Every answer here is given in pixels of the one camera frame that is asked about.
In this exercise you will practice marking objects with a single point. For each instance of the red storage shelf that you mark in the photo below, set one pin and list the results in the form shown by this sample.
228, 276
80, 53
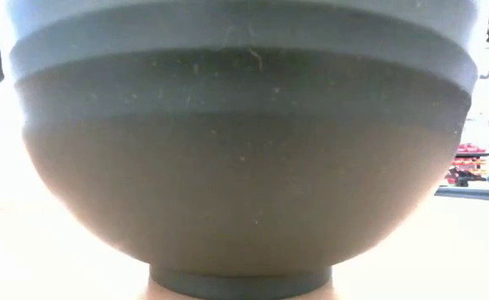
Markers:
469, 162

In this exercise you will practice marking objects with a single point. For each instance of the black bowl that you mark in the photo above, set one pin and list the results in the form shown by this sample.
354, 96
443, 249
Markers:
244, 166

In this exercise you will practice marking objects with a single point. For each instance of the black metal frame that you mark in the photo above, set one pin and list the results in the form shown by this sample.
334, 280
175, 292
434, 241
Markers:
477, 195

